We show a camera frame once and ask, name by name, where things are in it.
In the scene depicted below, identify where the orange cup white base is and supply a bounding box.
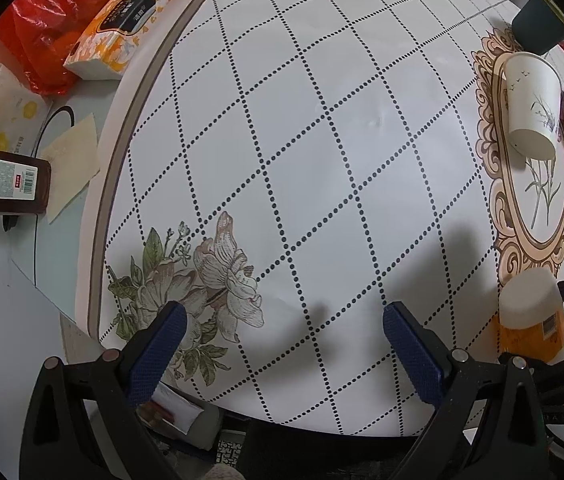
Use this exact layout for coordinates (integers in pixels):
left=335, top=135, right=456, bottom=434
left=498, top=266, right=564, bottom=364

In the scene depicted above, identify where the white paper cup bamboo print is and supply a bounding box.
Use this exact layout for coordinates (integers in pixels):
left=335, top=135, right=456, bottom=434
left=504, top=52, right=562, bottom=160

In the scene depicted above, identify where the dark green cup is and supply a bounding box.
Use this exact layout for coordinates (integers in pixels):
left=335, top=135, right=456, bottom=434
left=512, top=0, right=564, bottom=55

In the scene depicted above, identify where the floral checked tablecloth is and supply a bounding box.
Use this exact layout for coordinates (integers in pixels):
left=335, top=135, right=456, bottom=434
left=92, top=0, right=564, bottom=437

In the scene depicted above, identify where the beige paper napkin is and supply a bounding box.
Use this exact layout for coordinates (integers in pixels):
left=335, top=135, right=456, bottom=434
left=40, top=114, right=100, bottom=223

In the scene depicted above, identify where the brown sauce bottle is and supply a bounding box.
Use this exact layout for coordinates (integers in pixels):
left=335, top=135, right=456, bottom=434
left=0, top=151, right=51, bottom=216

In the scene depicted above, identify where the orange tissue pack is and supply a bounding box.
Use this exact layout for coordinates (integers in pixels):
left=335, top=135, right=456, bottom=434
left=63, top=0, right=171, bottom=80

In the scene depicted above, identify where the red plastic bag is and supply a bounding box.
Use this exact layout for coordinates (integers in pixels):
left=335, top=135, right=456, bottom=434
left=0, top=0, right=110, bottom=96

